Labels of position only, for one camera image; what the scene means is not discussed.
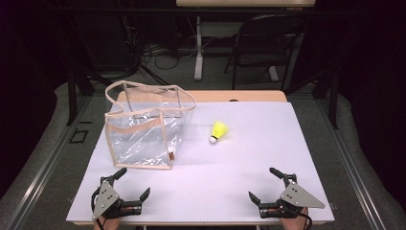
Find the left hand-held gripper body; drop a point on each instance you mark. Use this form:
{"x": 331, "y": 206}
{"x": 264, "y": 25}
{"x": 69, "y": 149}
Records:
{"x": 105, "y": 196}

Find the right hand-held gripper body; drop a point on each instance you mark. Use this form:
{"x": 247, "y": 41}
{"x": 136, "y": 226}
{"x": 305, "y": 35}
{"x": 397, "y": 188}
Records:
{"x": 297, "y": 196}

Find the clear plastic bag beige trim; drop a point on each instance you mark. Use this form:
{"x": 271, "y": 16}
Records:
{"x": 140, "y": 143}

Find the yellow shuttlecock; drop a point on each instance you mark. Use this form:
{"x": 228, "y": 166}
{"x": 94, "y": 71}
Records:
{"x": 219, "y": 129}

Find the person's right hand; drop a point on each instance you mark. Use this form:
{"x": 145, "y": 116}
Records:
{"x": 292, "y": 223}

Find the person's left hand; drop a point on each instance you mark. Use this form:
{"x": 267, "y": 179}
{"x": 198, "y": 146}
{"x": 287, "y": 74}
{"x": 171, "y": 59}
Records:
{"x": 110, "y": 224}

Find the white table mat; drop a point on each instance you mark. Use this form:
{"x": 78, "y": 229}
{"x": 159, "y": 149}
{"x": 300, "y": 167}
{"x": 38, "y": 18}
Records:
{"x": 223, "y": 179}

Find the black metal stand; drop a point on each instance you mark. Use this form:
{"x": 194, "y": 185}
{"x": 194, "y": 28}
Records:
{"x": 72, "y": 96}
{"x": 333, "y": 99}

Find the black folding chair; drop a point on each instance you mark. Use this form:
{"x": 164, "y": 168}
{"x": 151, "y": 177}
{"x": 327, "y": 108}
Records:
{"x": 265, "y": 38}

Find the white-legged desk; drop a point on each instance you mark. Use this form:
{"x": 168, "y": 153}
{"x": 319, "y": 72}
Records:
{"x": 198, "y": 48}

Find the black floor socket frame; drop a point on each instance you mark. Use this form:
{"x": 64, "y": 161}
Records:
{"x": 78, "y": 136}

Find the metal floor rail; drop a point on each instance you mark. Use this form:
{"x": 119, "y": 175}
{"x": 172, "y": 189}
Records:
{"x": 44, "y": 169}
{"x": 354, "y": 172}

